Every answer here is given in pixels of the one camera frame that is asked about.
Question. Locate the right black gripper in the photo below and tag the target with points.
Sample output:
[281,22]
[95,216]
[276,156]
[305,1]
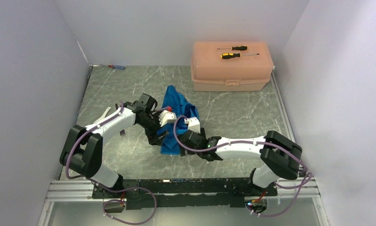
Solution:
[202,133]

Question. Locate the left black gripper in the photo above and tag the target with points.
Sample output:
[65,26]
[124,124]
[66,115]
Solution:
[153,137]

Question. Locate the blue cloth napkin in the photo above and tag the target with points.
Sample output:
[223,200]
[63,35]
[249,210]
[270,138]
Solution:
[179,106]

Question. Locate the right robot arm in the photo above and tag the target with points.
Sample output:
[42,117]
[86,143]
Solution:
[280,155]

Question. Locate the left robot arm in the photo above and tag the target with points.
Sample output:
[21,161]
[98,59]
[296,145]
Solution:
[82,152]

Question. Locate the purple fork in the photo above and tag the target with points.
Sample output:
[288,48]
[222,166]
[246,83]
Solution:
[122,133]

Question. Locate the white plastic utensil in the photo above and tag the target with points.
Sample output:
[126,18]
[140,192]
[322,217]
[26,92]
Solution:
[104,115]

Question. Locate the blue red screwdriver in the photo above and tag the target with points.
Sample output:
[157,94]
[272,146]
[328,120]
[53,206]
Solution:
[118,67]

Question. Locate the peach plastic toolbox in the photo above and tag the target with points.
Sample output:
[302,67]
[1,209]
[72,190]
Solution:
[248,73]

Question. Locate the yellow black screwdriver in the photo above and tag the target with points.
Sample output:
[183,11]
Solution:
[236,55]

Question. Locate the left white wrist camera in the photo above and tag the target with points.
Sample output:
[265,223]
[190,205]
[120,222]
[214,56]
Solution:
[166,117]

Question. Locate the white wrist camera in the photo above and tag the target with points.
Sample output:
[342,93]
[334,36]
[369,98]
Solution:
[193,124]
[166,117]

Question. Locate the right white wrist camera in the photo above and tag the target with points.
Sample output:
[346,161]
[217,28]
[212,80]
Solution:
[193,124]

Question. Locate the small black-handled screwdriver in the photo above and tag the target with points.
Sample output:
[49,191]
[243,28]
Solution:
[236,48]

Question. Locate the aluminium frame rail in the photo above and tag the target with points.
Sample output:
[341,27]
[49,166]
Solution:
[82,191]

